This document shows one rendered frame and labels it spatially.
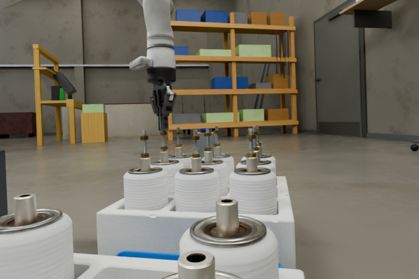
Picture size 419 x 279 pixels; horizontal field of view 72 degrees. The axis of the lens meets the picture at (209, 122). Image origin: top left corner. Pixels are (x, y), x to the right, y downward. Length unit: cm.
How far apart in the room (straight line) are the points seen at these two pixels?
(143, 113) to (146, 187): 694
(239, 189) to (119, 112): 709
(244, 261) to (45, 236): 21
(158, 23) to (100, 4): 1108
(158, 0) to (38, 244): 59
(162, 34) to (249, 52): 524
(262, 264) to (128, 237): 40
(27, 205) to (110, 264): 13
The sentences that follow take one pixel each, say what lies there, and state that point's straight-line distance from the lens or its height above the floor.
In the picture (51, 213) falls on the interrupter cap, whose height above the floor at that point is 25.
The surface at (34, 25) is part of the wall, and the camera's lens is 1212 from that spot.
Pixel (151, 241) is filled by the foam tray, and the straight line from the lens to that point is 62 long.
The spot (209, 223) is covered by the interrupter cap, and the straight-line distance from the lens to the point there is 32.
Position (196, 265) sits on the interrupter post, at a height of 28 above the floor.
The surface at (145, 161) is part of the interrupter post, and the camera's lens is 66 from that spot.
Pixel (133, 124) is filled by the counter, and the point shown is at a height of 28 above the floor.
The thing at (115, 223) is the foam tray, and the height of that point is 16.
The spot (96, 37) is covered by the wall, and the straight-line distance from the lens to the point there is 1150.
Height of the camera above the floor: 36
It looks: 1 degrees down
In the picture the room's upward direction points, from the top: 2 degrees counter-clockwise
